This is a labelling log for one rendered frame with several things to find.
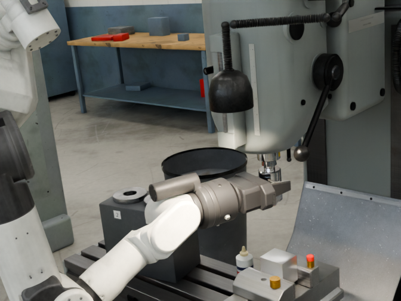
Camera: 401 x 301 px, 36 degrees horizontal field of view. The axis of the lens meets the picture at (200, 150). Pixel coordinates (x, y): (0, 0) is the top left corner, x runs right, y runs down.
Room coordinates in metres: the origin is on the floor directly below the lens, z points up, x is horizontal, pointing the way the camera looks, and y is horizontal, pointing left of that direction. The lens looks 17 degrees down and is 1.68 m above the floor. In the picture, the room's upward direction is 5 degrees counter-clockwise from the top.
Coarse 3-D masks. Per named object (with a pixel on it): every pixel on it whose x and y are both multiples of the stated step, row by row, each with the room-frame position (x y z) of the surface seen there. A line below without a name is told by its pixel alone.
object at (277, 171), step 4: (260, 168) 1.19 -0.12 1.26; (276, 168) 1.18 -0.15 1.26; (280, 168) 1.19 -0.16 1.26; (260, 172) 1.18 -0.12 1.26; (264, 172) 1.17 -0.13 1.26; (268, 172) 1.17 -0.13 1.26; (272, 172) 1.17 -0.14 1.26; (276, 172) 1.17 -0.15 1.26; (280, 172) 1.18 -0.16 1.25; (264, 176) 1.17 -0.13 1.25; (268, 176) 1.17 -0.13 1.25; (272, 176) 1.16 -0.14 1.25
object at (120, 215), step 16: (128, 192) 1.51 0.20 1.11; (144, 192) 1.48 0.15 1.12; (112, 208) 1.45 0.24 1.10; (128, 208) 1.42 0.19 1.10; (144, 208) 1.41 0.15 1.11; (112, 224) 1.45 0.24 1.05; (128, 224) 1.42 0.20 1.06; (144, 224) 1.39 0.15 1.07; (112, 240) 1.45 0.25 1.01; (192, 240) 1.43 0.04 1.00; (176, 256) 1.36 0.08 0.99; (192, 256) 1.42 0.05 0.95; (144, 272) 1.40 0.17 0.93; (160, 272) 1.38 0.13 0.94; (176, 272) 1.36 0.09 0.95
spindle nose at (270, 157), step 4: (276, 152) 1.17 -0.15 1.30; (260, 156) 1.17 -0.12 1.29; (264, 156) 1.17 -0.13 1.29; (268, 156) 1.16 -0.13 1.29; (272, 156) 1.16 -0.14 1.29; (276, 156) 1.17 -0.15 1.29; (260, 160) 1.17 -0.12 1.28; (264, 160) 1.17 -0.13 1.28; (268, 160) 1.16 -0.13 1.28; (272, 160) 1.16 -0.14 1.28; (276, 160) 1.17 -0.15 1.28
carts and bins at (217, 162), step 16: (176, 160) 3.33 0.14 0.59; (192, 160) 3.38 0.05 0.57; (208, 160) 3.39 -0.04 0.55; (224, 160) 3.36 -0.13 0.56; (240, 160) 3.26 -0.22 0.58; (176, 176) 2.99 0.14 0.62; (208, 176) 2.93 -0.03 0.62; (224, 176) 2.96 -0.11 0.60; (224, 224) 2.97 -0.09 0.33; (240, 224) 3.04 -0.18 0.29; (208, 240) 2.96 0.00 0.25; (224, 240) 2.97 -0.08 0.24; (240, 240) 3.04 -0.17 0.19; (208, 256) 2.97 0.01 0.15; (224, 256) 2.98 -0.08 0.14
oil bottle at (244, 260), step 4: (244, 248) 1.30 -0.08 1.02; (240, 252) 1.30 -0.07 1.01; (244, 252) 1.30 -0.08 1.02; (236, 256) 1.31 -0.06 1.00; (240, 256) 1.30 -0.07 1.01; (244, 256) 1.30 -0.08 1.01; (248, 256) 1.30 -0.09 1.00; (252, 256) 1.30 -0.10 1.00; (236, 260) 1.30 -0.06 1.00; (240, 260) 1.29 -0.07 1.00; (244, 260) 1.29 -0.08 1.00; (248, 260) 1.29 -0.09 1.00; (252, 260) 1.30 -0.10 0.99; (236, 264) 1.30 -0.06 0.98; (240, 264) 1.29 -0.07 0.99; (244, 264) 1.29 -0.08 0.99; (248, 264) 1.29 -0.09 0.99; (252, 264) 1.30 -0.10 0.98; (240, 268) 1.29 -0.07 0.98; (244, 268) 1.29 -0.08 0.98
